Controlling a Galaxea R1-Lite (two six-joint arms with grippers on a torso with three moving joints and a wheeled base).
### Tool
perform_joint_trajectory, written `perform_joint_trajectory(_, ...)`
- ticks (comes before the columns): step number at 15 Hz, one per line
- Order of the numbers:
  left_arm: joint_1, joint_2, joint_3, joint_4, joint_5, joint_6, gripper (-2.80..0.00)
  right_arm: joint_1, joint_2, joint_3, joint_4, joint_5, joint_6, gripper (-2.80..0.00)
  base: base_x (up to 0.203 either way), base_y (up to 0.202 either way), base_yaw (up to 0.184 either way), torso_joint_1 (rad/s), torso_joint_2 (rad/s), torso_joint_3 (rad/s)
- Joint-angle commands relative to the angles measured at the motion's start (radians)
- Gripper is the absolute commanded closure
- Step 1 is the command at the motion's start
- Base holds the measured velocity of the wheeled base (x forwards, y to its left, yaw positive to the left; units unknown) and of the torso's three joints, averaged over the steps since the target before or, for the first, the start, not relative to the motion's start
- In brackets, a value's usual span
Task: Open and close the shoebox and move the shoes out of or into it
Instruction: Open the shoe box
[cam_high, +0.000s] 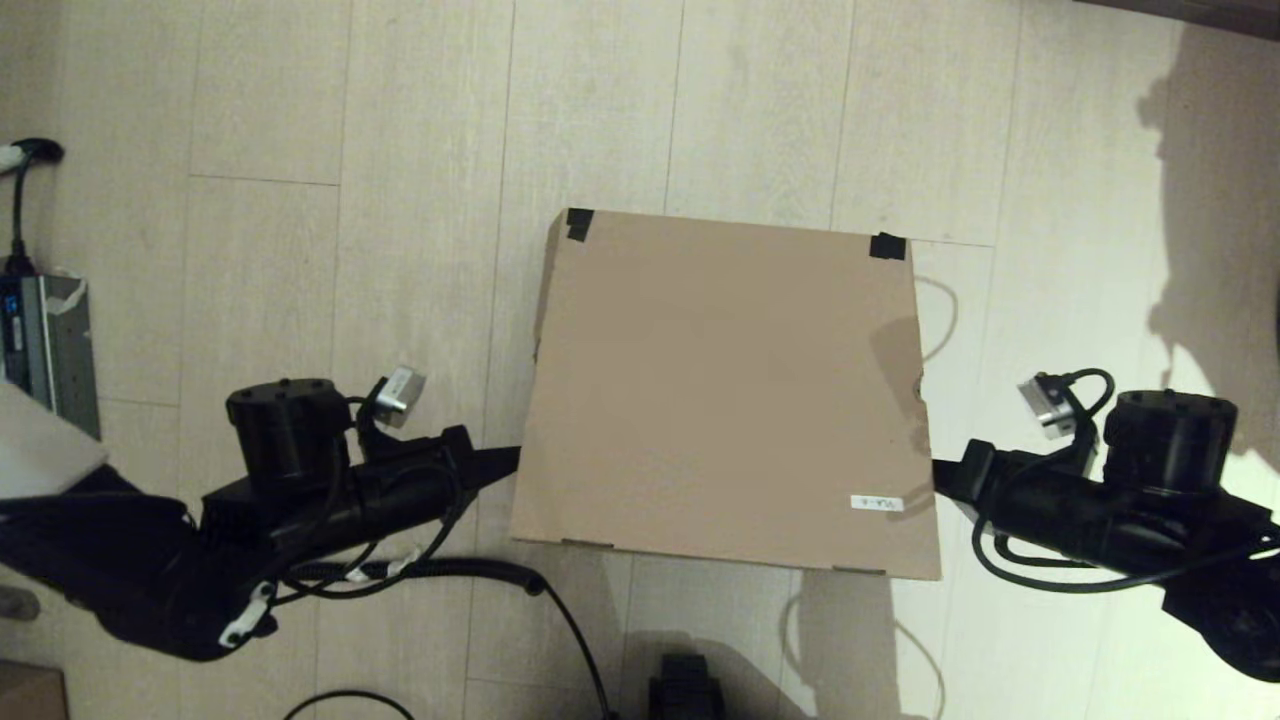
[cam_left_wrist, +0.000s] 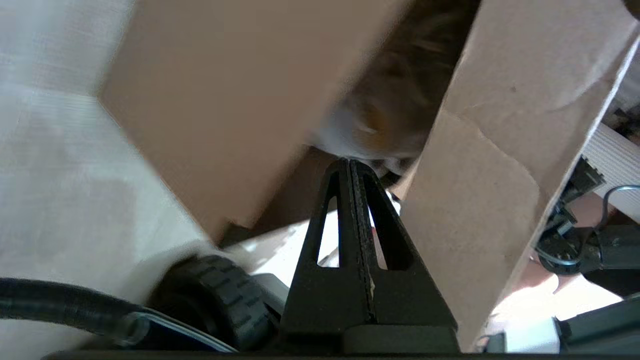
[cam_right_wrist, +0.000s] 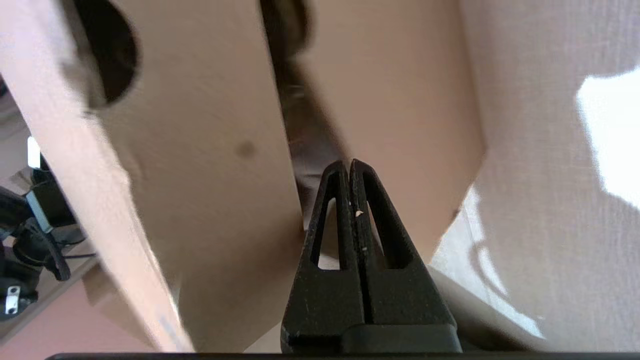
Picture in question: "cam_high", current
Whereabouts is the brown cardboard shoe box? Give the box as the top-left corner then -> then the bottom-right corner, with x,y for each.
509,207 -> 944,582

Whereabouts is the black silver robot base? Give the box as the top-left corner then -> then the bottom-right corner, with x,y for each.
648,655 -> 723,720

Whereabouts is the grey metal electronics box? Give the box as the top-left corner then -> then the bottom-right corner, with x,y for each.
0,268 -> 102,441

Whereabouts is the small brown cardboard box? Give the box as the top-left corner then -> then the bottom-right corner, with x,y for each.
0,660 -> 67,720

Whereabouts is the light grey flat panel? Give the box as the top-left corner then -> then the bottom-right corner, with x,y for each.
0,380 -> 109,499

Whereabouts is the dark wooden furniture edge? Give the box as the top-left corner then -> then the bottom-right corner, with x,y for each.
1075,0 -> 1280,42

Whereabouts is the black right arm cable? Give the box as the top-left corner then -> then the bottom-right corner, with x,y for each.
968,368 -> 1280,597

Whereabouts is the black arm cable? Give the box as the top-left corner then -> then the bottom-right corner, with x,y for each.
275,395 -> 473,603
968,368 -> 1280,597

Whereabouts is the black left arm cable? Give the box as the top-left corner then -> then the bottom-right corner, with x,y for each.
275,395 -> 473,603

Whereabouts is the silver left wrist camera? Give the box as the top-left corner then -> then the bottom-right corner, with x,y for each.
372,366 -> 428,429

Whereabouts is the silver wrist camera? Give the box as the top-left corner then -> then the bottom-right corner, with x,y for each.
372,366 -> 428,429
1018,372 -> 1079,441

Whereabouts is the black corrugated cable conduit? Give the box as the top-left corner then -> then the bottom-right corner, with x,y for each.
285,556 -> 613,720

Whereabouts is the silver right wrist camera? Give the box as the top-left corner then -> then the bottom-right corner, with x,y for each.
1018,372 -> 1079,441

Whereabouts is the thin black floor cable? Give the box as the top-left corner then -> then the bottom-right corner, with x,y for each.
283,689 -> 416,720

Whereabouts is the black power cable with plug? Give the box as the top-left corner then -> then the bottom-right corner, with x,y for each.
0,138 -> 64,277

